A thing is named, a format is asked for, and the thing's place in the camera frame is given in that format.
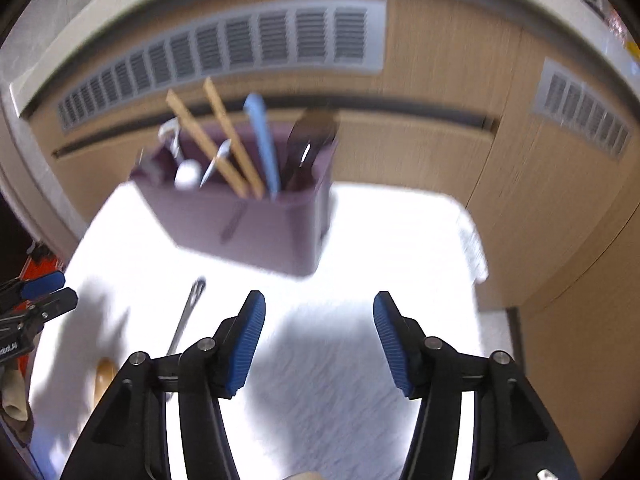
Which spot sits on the red object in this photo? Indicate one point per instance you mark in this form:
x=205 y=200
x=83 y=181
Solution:
x=39 y=265

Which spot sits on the small dark metal spoon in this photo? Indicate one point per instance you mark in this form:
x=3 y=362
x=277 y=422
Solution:
x=186 y=312

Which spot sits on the white plastic spoon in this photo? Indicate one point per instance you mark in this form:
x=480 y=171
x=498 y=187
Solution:
x=187 y=175

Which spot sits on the maroon plastic utensil holder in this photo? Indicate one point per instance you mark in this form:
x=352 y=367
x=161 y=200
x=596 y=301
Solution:
x=250 y=235

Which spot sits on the small grey vent grille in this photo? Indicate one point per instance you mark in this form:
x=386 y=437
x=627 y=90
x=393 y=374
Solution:
x=580 y=105

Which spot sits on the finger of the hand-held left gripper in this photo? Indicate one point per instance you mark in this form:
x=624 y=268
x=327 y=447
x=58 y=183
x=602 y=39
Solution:
x=45 y=283
x=55 y=304

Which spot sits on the white textured towel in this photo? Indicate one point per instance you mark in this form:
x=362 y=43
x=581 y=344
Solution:
x=325 y=320

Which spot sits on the wooden chopstick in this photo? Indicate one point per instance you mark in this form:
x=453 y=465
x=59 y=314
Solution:
x=205 y=135
x=232 y=135

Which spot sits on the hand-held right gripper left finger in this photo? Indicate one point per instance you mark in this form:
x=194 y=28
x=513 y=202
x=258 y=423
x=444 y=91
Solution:
x=247 y=340

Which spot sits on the wooden cabinet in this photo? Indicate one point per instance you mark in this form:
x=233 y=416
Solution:
x=425 y=160

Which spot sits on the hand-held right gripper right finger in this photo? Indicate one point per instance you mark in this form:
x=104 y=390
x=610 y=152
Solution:
x=395 y=345

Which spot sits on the wooden spoon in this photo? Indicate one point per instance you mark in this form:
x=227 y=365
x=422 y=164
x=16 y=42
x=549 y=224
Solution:
x=105 y=375

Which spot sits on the long grey vent grille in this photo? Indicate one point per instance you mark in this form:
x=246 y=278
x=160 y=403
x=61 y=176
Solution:
x=250 y=40

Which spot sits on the grey peeler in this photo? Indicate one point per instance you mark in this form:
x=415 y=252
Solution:
x=171 y=135

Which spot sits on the light blue plastic utensil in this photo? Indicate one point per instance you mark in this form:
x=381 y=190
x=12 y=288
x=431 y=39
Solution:
x=261 y=145

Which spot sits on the person's left hand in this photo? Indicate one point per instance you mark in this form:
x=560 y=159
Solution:
x=14 y=392

